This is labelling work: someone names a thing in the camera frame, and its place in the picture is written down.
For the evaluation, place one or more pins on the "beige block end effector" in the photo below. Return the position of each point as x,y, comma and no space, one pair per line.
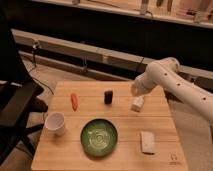
135,91

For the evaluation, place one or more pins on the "black eraser block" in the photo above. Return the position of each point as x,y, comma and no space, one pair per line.
108,96

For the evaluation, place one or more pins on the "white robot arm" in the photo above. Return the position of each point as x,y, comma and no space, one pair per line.
164,73

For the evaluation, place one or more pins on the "white small bottle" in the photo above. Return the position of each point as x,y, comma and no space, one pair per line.
137,103

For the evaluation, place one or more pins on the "white sponge block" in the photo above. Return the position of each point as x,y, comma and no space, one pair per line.
147,142

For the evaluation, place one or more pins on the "green plate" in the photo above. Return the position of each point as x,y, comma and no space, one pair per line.
99,137

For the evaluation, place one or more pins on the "orange carrot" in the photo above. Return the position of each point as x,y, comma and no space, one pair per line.
74,101

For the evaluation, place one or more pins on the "white cup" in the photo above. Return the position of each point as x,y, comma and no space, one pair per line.
55,123

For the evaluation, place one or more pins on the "black office chair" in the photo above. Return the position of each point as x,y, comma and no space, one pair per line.
18,95

